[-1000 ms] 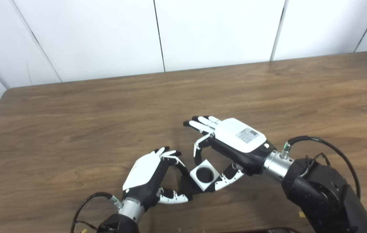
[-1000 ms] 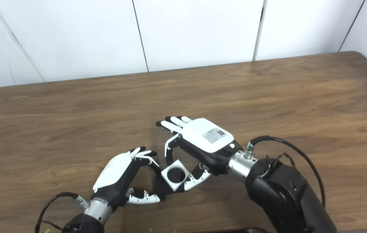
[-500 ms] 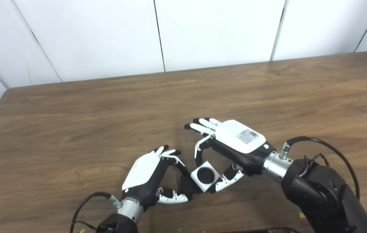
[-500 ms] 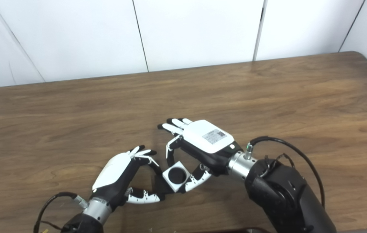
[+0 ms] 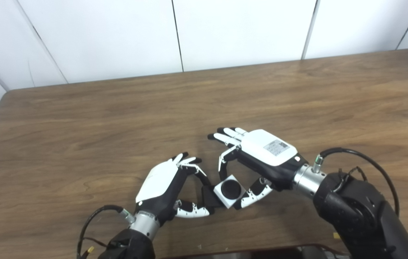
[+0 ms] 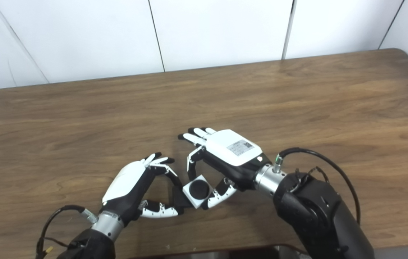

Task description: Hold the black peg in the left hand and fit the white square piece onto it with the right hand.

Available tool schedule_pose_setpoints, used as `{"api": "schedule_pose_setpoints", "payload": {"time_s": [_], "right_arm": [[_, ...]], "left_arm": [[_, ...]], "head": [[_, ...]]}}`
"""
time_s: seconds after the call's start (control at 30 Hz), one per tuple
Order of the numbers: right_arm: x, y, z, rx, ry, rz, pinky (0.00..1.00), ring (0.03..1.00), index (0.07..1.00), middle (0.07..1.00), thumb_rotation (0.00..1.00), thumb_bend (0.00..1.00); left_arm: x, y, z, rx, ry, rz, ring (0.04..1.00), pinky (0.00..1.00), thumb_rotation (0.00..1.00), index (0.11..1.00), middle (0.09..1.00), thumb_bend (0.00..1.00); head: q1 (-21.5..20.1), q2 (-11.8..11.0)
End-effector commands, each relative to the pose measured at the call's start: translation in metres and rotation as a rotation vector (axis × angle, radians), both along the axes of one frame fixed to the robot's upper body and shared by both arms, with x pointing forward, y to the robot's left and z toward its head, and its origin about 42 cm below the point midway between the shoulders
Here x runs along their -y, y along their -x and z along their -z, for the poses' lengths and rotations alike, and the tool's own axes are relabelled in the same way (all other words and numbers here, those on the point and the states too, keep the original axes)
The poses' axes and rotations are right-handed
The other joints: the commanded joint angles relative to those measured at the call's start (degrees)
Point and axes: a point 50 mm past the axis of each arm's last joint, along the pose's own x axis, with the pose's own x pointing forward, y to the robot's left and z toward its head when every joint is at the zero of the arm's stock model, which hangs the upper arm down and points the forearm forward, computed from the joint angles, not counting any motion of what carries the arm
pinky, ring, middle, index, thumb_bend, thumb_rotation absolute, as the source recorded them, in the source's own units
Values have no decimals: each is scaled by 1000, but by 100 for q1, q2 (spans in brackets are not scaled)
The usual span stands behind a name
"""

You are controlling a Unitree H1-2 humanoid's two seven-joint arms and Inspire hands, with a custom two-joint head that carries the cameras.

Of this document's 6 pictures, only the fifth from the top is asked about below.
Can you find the black peg with square base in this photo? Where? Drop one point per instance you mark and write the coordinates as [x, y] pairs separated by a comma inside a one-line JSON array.
[[230, 188]]

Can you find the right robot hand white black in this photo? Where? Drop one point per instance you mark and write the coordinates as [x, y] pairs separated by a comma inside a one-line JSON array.
[[268, 154]]

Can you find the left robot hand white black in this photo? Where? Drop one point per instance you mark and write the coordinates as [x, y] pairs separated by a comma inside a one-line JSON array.
[[160, 183]]

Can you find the small yellow tag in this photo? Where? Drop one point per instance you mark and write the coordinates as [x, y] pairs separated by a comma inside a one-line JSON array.
[[337, 236]]

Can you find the white square piece with hole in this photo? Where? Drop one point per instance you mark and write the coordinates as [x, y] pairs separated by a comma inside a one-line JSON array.
[[221, 198]]

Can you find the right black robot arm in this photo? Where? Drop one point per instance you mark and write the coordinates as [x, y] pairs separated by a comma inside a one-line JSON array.
[[358, 212]]

